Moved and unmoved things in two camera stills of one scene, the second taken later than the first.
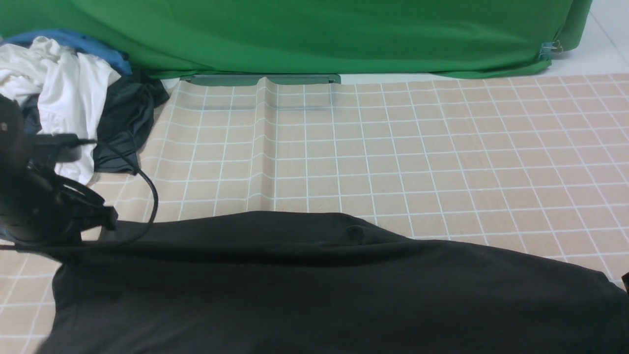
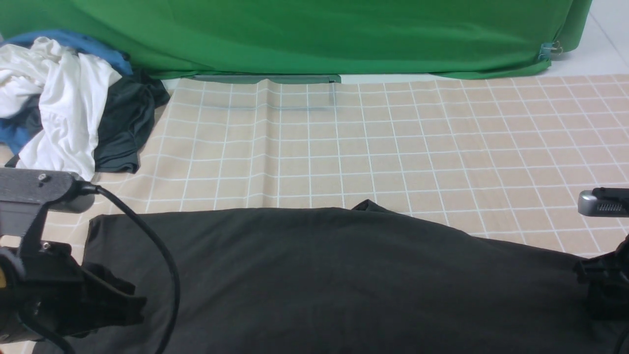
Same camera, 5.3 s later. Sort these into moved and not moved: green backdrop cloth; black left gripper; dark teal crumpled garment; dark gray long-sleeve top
Moved: black left gripper
Not moved: green backdrop cloth; dark teal crumpled garment; dark gray long-sleeve top
